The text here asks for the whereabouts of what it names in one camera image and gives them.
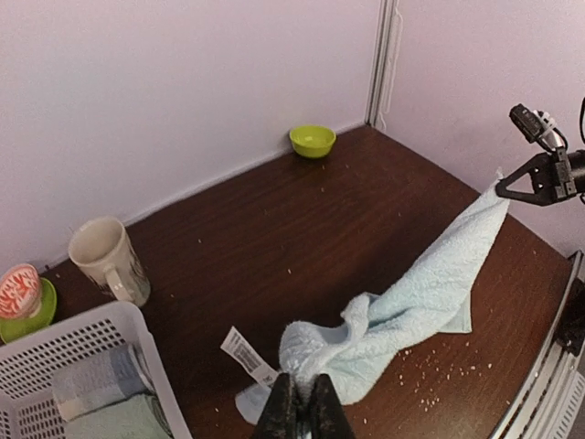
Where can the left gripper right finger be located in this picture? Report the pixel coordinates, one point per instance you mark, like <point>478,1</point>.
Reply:
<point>327,416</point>

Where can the green panda towel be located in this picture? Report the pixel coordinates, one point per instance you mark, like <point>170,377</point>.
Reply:
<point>139,417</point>

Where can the light blue towel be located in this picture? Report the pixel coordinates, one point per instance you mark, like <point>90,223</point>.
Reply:
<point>432,296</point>

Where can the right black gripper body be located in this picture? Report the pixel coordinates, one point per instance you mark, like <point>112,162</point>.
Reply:
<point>560,177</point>

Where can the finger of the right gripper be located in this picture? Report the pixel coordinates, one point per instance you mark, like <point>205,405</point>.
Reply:
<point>525,196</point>
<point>535,168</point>

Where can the right aluminium frame post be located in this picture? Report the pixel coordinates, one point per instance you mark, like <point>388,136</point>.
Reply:
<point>385,63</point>

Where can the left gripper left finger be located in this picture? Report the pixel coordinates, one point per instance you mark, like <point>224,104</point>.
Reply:
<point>278,419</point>

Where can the lime green bowl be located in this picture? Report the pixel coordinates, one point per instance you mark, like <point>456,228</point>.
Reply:
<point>312,141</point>

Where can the rolled towel in basket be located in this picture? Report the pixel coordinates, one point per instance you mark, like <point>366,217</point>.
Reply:
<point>111,376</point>

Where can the front aluminium rail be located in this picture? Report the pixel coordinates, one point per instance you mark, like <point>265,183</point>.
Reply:
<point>549,400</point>

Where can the beige ceramic mug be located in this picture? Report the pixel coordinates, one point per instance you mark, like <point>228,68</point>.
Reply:
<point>101,248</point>

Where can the red patterned bowl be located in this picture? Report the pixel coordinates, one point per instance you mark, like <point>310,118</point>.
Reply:
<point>21,291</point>

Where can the green saucer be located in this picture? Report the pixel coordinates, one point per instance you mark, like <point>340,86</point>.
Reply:
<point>13,329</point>

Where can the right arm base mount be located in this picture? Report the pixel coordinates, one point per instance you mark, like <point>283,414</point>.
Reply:
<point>570,329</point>

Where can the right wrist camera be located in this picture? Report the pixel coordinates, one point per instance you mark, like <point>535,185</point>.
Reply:
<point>538,128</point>

